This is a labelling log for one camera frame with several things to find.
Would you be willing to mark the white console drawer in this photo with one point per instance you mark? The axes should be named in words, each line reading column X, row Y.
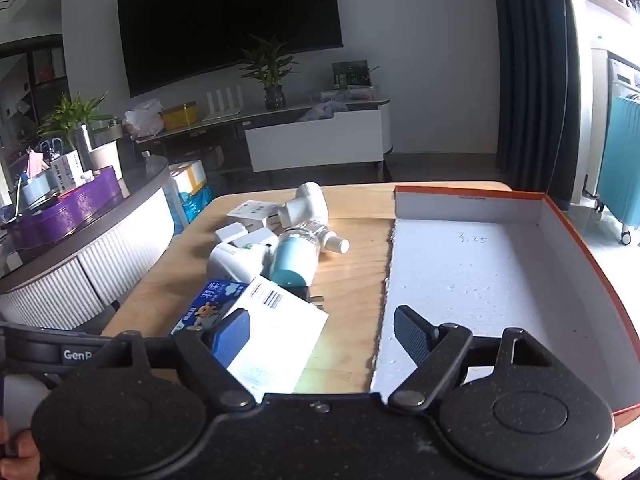
column 315, row 141

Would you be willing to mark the teal cylindrical plug adapter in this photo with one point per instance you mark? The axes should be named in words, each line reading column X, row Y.
column 295, row 263

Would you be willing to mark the blue floss pick box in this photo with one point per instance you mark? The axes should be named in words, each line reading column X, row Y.
column 205, row 306

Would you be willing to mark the white cube charger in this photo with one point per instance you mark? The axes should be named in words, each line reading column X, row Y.
column 230, row 234
column 260, row 238

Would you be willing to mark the white router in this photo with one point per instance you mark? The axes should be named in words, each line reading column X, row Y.
column 223, row 114

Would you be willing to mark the dark glass cabinet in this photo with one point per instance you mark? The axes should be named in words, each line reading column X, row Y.
column 45, row 70

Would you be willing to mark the white plastic bag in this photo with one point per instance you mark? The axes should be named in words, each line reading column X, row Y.
column 142, row 120

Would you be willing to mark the white washing machine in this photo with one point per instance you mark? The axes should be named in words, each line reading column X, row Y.
column 625, row 77

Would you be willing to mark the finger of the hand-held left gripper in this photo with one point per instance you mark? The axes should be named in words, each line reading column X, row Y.
column 30, row 356

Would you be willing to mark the blue plastic bag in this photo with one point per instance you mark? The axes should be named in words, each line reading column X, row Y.
column 192, row 206

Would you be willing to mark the green printed box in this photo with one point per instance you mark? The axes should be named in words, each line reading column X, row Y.
column 350, row 75

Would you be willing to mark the leafy green plant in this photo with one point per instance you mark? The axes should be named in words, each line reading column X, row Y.
column 70, row 115

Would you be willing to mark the pale crumpled cloth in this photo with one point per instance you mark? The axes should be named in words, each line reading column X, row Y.
column 322, row 111

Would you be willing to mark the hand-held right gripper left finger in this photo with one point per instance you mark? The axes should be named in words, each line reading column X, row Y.
column 231, row 341

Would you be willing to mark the black wall television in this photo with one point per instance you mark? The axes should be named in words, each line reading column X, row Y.
column 225, row 20

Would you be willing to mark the white television console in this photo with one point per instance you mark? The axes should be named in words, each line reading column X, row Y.
column 220, row 121

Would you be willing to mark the round ribbed coffee table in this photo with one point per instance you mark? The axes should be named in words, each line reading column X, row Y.
column 100, row 260

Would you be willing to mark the white plug-in heater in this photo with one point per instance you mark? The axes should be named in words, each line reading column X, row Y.
column 305, row 202

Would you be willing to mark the white round plug adapter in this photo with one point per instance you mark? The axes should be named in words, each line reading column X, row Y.
column 235, row 263

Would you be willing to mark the steel bottle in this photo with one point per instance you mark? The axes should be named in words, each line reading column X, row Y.
column 84, row 145

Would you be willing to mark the white paper cup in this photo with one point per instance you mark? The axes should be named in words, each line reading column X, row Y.
column 105, row 157

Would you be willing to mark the teal paper box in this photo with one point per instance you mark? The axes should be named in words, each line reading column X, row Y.
column 285, row 340

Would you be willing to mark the purple box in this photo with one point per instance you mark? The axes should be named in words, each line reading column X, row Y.
column 65, row 215

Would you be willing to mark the clear plastic case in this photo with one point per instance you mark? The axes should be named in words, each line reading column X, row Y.
column 350, row 94

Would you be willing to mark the black appliance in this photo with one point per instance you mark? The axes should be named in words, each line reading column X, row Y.
column 127, row 157

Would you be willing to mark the orange cardboard box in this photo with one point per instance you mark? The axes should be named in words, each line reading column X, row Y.
column 465, row 207

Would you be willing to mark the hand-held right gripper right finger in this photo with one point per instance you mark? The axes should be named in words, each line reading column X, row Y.
column 411, row 334

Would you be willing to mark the clear liquid bottle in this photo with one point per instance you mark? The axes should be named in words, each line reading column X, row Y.
column 336, row 244

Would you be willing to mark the person's left hand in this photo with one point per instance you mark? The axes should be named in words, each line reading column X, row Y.
column 20, row 462

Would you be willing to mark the dark curtain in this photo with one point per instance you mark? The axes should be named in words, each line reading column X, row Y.
column 530, row 85

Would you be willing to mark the potted plant in dark vase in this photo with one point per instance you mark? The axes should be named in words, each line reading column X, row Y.
column 274, row 97

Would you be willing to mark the cardboard box with yellow print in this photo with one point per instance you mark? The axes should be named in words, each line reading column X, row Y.
column 187, row 175

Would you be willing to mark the white power adapter box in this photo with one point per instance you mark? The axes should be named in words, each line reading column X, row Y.
column 247, row 212

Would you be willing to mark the white and blue carton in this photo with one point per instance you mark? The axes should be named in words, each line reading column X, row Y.
column 65, row 170

